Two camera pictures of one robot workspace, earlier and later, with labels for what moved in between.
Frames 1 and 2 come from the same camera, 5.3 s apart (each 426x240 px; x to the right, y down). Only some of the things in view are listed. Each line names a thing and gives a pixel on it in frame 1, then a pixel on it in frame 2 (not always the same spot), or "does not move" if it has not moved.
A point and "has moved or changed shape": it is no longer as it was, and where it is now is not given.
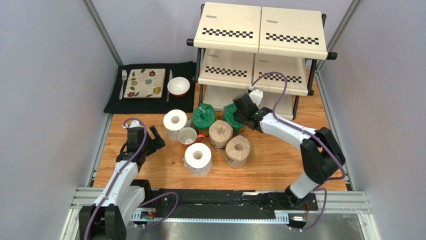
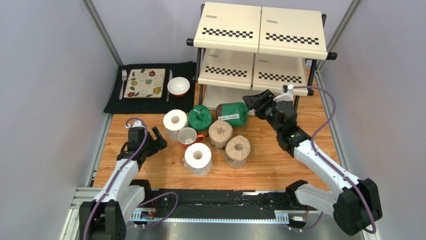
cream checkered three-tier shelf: (242, 47) does not move
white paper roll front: (197, 159) does not move
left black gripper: (156, 143) does not move
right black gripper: (244, 115) to (265, 105)
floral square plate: (145, 83) does not move
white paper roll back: (173, 120) does not move
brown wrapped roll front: (237, 149) does not move
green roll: (203, 117) has moved or changed shape
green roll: (229, 116) has moved or changed shape
